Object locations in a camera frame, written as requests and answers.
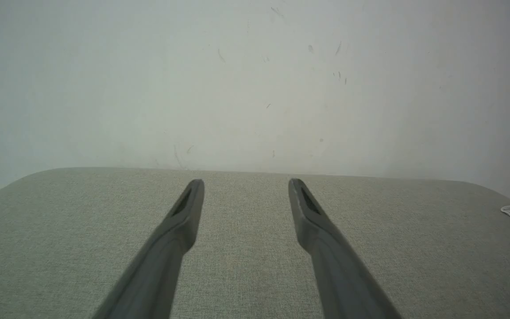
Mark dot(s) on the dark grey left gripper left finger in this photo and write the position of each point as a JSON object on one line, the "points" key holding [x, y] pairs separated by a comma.
{"points": [[162, 257]]}

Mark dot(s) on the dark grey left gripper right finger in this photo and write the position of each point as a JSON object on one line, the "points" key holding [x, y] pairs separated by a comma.
{"points": [[334, 266]]}

